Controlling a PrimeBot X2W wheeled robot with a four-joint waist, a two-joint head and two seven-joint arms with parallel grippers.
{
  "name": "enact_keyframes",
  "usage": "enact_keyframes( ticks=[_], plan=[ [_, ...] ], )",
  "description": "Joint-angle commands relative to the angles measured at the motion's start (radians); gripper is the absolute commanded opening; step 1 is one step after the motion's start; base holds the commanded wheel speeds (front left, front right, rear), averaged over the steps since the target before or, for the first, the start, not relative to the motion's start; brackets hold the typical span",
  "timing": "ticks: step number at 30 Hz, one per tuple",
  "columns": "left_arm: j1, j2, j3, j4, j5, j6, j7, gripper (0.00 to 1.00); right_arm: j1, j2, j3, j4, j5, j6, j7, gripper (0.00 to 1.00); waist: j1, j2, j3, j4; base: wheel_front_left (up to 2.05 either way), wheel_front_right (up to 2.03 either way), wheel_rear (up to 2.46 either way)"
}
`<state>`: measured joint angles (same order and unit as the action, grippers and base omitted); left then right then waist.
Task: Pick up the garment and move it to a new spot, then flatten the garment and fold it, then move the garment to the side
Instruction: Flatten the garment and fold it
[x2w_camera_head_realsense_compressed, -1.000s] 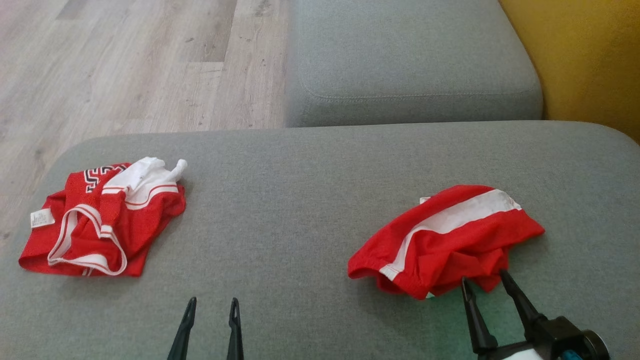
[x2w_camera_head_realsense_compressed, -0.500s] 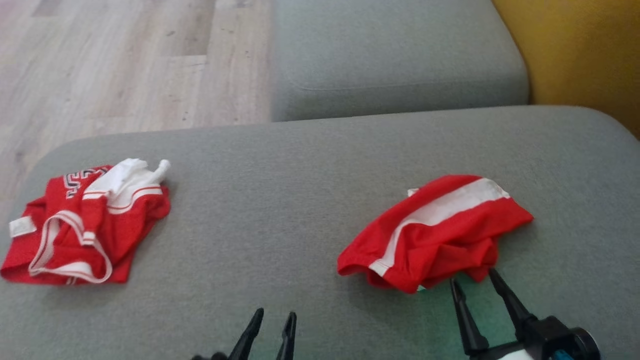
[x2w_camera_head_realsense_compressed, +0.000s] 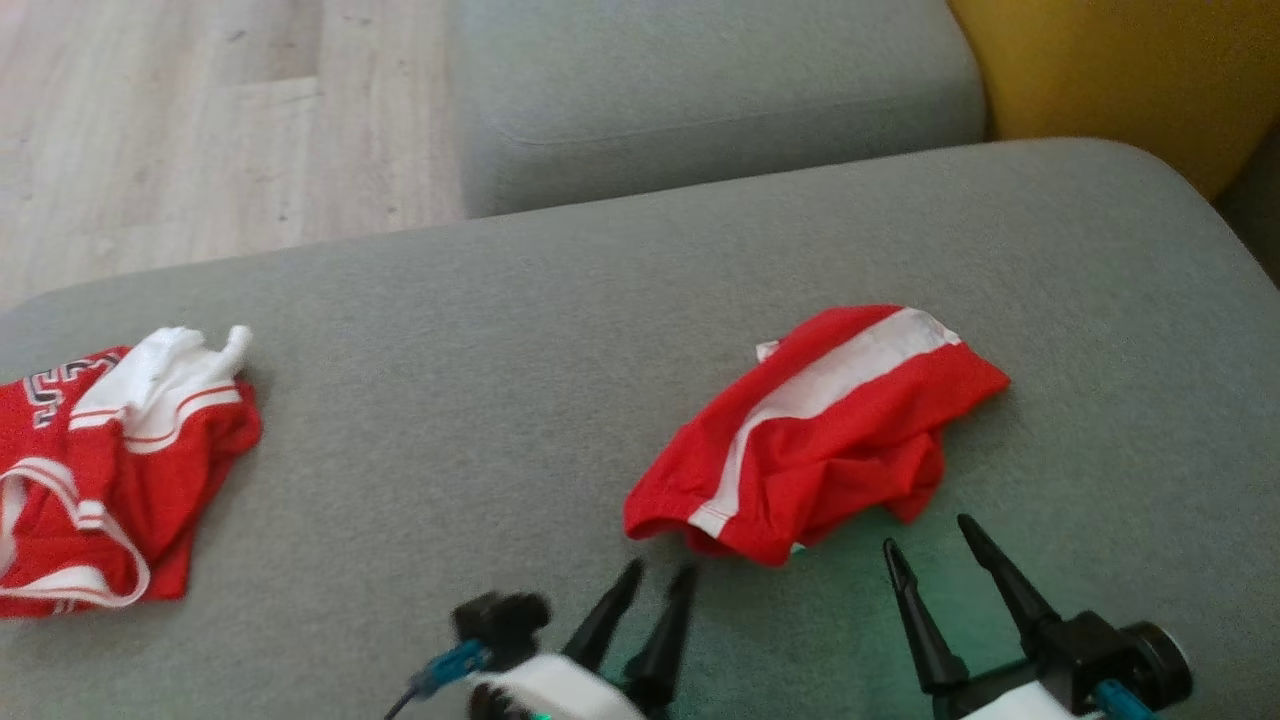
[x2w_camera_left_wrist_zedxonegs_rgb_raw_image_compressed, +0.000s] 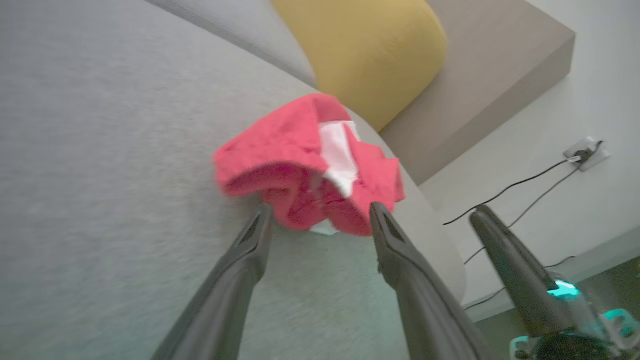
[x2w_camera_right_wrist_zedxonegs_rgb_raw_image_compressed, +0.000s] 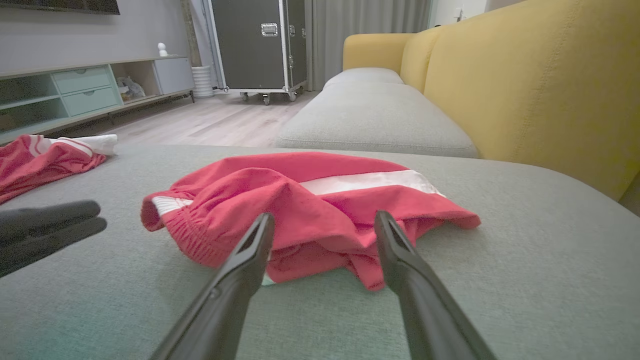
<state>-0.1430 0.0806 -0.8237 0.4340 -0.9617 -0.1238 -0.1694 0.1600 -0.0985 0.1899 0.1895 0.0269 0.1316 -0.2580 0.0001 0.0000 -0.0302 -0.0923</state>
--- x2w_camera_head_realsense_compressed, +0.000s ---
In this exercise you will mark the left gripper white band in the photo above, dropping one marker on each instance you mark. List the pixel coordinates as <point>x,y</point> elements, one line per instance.
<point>550,690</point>

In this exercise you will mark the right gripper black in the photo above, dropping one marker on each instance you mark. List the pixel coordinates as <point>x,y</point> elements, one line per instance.
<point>1070,660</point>

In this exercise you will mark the red jersey with white sleeves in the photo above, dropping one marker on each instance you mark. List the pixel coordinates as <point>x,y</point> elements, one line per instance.
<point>150,480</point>

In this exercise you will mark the red shorts with white stripe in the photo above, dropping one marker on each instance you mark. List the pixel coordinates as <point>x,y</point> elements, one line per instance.
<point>820,450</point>

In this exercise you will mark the large grey sofa seat cushion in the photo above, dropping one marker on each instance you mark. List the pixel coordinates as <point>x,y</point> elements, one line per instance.
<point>500,400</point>

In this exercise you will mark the small grey sofa cushion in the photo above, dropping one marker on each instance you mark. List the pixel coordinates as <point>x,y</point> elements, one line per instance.
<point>700,90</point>

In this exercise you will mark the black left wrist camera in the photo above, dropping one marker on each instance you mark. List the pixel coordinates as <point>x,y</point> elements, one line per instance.
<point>500,625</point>

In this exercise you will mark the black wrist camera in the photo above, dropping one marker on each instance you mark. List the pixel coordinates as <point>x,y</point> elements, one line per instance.
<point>500,625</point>
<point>1160,665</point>

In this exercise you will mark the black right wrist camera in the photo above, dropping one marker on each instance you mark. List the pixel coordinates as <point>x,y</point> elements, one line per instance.
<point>1160,665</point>

